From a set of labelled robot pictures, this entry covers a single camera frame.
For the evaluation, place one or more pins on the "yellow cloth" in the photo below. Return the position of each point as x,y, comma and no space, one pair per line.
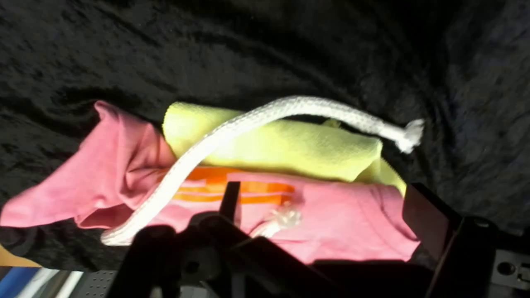
287,146

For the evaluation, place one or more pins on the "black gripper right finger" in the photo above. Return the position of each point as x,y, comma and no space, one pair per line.
432,216

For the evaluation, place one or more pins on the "black velvet tablecloth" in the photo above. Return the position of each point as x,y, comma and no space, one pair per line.
275,44

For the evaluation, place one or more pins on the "pink shirt with orange print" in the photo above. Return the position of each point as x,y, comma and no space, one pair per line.
110,176

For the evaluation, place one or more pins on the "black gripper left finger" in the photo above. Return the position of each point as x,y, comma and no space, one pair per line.
230,201

